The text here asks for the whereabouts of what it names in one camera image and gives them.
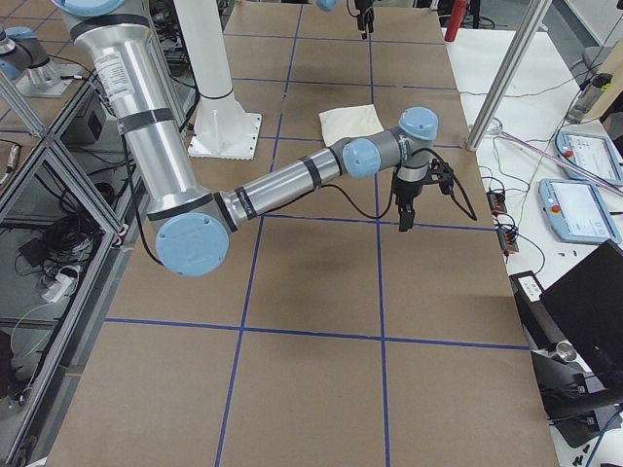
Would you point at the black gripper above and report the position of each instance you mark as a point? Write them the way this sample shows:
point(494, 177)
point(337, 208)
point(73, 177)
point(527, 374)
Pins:
point(404, 192)

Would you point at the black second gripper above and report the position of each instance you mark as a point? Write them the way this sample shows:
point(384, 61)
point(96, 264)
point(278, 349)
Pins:
point(362, 18)

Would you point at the cream white t-shirt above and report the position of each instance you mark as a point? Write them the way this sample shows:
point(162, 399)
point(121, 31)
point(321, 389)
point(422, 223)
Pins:
point(349, 122)

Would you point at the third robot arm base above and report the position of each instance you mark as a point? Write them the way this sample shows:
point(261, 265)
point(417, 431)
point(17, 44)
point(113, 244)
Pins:
point(24, 59)

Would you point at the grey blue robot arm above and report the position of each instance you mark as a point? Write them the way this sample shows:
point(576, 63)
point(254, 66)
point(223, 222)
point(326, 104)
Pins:
point(193, 225)

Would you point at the red bottle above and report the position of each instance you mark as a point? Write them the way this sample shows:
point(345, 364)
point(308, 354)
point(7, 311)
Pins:
point(456, 19)

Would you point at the reacher grabber stick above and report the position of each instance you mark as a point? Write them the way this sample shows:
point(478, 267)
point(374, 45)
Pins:
point(572, 172)

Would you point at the blue teach pendant lower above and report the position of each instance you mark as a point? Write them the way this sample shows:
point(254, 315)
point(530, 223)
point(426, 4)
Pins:
point(576, 212)

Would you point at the blue teach pendant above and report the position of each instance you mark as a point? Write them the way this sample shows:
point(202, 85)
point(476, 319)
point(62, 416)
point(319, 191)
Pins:
point(576, 212)
point(593, 153)

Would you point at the blue teach pendant upper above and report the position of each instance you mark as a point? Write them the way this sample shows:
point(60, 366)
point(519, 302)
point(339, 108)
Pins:
point(593, 153)

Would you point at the black laptop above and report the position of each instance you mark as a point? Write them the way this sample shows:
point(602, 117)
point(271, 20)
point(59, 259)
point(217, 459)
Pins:
point(586, 305)

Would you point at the grey water bottle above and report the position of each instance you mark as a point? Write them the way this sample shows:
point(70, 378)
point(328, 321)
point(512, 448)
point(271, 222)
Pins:
point(588, 97)

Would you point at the white power strip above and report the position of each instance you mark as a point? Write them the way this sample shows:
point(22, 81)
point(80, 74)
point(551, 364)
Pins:
point(61, 286)

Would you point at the aluminium frame post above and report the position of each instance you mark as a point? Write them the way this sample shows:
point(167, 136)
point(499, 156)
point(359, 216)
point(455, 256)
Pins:
point(519, 45)

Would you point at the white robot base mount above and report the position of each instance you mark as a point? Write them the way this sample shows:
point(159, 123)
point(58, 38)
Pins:
point(222, 128)

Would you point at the aluminium frame rail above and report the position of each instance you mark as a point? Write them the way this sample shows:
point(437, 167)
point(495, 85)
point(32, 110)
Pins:
point(67, 192)

